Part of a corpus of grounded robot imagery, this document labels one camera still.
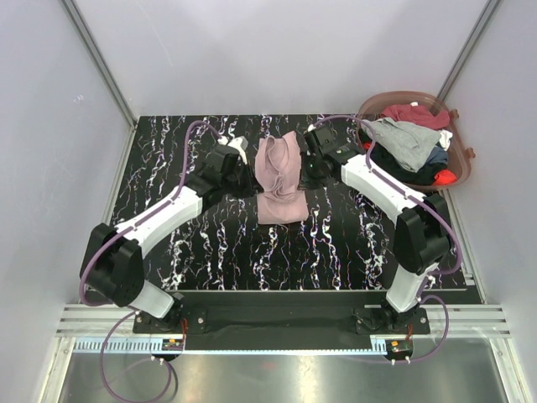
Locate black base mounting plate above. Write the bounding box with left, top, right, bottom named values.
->
left=133, top=289, right=429, bottom=336

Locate right aluminium corner post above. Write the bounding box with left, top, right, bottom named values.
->
left=436, top=0, right=503, bottom=102

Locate maroon garment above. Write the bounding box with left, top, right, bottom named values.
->
left=380, top=104, right=451, bottom=130

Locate white garment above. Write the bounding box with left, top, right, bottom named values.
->
left=438, top=129, right=453, bottom=151

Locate left small electronics board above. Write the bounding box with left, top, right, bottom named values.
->
left=162, top=338, right=185, bottom=351

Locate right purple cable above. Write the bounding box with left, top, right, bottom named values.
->
left=310, top=115, right=463, bottom=362

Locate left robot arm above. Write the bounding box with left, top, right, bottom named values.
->
left=79, top=137, right=255, bottom=332

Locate purple cable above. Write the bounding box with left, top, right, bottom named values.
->
left=79, top=120, right=230, bottom=402
left=310, top=115, right=463, bottom=362

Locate brown plastic laundry basket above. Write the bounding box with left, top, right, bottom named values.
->
left=358, top=91, right=475, bottom=192

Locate aluminium corner post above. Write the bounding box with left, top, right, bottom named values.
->
left=436, top=0, right=503, bottom=102
left=60, top=0, right=138, bottom=130

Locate pink tank top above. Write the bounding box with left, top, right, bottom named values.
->
left=254, top=131, right=309, bottom=225

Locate black garment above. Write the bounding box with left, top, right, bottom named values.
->
left=371, top=143, right=447, bottom=186

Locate red orange garment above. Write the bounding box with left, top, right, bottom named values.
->
left=433, top=169, right=457, bottom=186

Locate aluminium frame rail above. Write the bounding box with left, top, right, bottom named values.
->
left=57, top=304, right=511, bottom=338

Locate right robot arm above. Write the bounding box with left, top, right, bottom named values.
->
left=301, top=124, right=456, bottom=333

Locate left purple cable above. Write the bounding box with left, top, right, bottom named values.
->
left=79, top=120, right=230, bottom=402

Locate right small electronics board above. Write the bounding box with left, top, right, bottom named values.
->
left=386, top=339, right=414, bottom=360

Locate left aluminium corner post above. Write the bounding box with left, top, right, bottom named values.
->
left=60, top=0, right=138, bottom=130

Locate blue garment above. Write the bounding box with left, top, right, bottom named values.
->
left=425, top=146, right=449, bottom=165

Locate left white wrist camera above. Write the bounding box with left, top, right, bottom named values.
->
left=217, top=136, right=248, bottom=165

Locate small electronics board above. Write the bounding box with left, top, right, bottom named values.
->
left=386, top=339, right=414, bottom=360
left=162, top=338, right=185, bottom=351

